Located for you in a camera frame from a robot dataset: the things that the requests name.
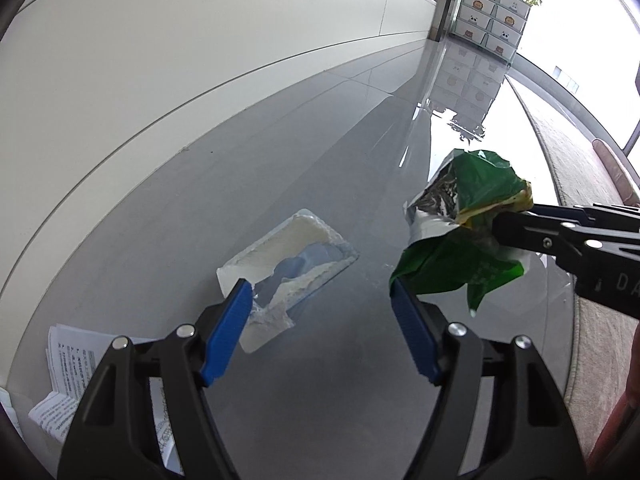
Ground beige carpet rug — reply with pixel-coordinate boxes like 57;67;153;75
512;81;638;456

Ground white plastic tray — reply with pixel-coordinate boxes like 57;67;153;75
216;209;359;353

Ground white paper leaflet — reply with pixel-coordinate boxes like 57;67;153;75
28;324;183;474

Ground orange trouser legs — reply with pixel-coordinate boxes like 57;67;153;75
587;139;639;470

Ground white drawer storage unit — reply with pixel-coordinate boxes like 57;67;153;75
449;0;532;64

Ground green snack bag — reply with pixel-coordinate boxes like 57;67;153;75
390;148;534;314

